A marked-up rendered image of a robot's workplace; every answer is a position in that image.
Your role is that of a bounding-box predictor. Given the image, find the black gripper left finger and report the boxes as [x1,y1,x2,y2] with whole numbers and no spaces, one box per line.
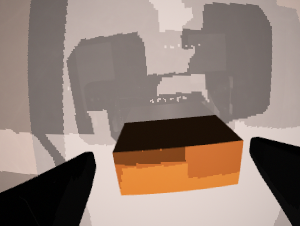
[0,151,97,226]

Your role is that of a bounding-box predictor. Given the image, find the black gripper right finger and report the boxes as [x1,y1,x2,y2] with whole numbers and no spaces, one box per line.
[250,137,300,226]

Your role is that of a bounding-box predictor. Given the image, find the orange block with black square face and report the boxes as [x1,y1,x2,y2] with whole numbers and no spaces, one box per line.
[113,116,243,195]

